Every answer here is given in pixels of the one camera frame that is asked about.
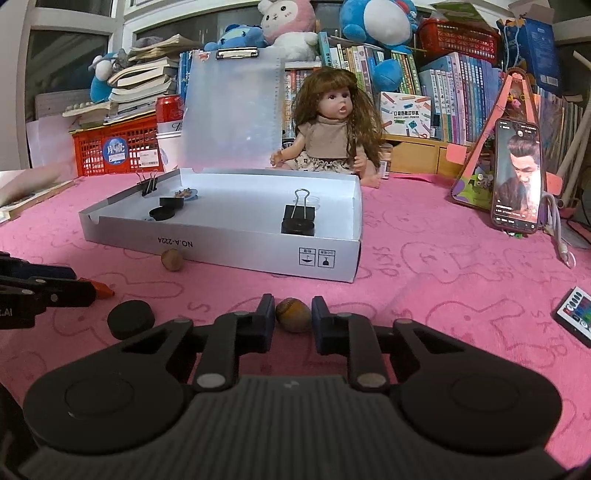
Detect blue white plush figure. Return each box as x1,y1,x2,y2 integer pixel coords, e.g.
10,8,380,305
89,48,127,103

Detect smartphone in pink case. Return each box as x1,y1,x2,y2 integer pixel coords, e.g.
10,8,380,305
490,117,542,234

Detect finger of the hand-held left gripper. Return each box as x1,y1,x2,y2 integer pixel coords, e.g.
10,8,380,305
0,251,78,280
0,276,109,308

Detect remote with coloured buttons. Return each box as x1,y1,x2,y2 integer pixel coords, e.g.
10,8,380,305
555,286,591,348

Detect orange plastic piece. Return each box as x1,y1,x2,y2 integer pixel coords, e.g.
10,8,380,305
76,278,115,298

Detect red soda can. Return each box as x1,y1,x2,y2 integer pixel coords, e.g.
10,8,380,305
154,95,186,123

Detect pink printed blanket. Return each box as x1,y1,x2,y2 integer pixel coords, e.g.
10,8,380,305
0,171,591,467

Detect white printed carton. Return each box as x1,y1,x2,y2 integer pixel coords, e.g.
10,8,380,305
379,91,432,139

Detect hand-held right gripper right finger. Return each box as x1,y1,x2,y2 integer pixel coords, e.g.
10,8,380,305
311,295,468,393

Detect green paper booklet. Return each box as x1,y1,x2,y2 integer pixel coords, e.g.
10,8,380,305
431,2,492,28

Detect black binder clip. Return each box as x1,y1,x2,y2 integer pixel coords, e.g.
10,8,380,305
281,188,317,222
136,168,160,197

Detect pink bunny plush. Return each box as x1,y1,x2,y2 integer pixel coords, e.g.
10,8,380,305
257,0,319,61

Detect pink phone stand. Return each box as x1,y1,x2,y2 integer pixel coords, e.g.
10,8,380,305
450,67,564,236

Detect red mesh basket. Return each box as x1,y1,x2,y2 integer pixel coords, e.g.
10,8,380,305
418,18,502,65

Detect white cardboard box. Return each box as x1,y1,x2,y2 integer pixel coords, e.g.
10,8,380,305
78,167,363,283

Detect large blue white plush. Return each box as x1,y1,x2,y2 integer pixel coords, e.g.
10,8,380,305
339,0,419,93

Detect white charging cable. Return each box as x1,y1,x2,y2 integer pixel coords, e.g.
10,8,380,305
538,194,577,268

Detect red basket with blue sticker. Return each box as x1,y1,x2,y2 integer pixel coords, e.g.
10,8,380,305
69,114,164,177

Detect brown striped nut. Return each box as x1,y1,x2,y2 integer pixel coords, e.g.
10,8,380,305
276,298,313,334

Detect small brown bottle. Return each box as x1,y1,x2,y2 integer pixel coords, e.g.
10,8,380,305
379,143,394,181

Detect translucent clipboard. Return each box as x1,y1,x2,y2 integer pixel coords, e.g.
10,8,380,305
178,46,284,174

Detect row of upright books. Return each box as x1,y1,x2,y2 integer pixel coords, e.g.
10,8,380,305
178,32,506,146

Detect white wooden sticks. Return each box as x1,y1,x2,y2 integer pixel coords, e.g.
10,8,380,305
556,51,591,208

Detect small blue plush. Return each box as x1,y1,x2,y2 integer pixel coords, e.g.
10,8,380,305
203,24,269,51

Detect brown haired doll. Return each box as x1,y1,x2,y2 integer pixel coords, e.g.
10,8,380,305
270,66,385,189

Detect open book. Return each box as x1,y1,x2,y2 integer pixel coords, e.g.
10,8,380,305
0,168,77,224

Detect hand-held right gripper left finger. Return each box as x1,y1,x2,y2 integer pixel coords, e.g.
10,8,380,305
117,293,278,393

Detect stack of worn books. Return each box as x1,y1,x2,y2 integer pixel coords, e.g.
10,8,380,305
62,33,201,125

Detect white paper cup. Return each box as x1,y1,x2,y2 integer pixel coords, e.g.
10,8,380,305
156,121,183,174

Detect wooden drawer box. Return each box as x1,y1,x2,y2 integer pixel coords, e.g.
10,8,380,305
383,134,472,178

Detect leaning thin books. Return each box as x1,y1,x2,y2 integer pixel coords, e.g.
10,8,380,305
538,90,585,195

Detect blue paper bag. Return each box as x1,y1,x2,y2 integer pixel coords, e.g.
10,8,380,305
496,17,561,95

